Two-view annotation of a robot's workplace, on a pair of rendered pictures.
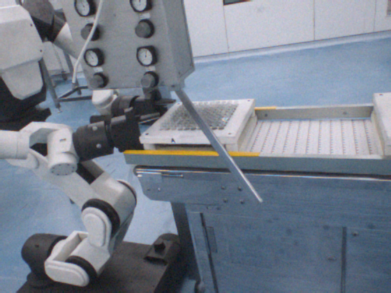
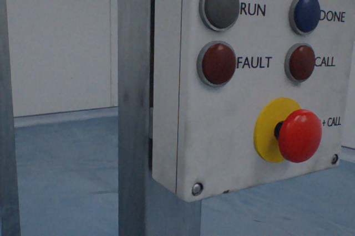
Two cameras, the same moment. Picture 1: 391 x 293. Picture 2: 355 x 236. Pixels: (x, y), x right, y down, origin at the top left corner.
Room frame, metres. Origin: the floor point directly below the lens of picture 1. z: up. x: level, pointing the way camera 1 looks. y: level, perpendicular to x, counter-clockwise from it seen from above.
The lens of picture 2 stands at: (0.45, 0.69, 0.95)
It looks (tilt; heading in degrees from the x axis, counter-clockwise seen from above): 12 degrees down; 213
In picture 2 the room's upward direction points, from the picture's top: 2 degrees clockwise
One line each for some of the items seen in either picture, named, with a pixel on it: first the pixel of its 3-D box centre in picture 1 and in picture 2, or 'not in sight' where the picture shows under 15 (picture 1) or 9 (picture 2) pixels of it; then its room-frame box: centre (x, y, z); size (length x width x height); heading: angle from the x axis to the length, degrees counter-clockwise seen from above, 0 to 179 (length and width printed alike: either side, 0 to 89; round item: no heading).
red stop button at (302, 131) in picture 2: not in sight; (285, 132); (0.17, 0.60, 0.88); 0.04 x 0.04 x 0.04; 65
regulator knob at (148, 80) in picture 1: (147, 78); not in sight; (0.65, 0.06, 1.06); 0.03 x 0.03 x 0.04; 65
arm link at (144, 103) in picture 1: (143, 109); not in sight; (0.96, 0.12, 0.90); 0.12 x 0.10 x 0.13; 57
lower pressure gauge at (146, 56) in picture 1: (146, 56); not in sight; (0.65, 0.05, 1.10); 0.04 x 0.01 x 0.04; 65
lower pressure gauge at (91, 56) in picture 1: (93, 57); not in sight; (0.70, 0.16, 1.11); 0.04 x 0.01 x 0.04; 65
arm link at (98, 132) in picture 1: (116, 135); not in sight; (0.79, 0.18, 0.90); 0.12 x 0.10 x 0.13; 97
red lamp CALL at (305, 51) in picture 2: not in sight; (302, 62); (0.15, 0.61, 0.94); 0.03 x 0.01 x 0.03; 155
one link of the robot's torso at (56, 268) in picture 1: (80, 257); not in sight; (1.08, 0.54, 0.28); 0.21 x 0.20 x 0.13; 65
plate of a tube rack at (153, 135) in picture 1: (201, 119); not in sight; (0.81, -0.04, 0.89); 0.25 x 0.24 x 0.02; 155
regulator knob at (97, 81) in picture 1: (96, 79); not in sight; (0.70, 0.17, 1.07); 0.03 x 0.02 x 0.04; 65
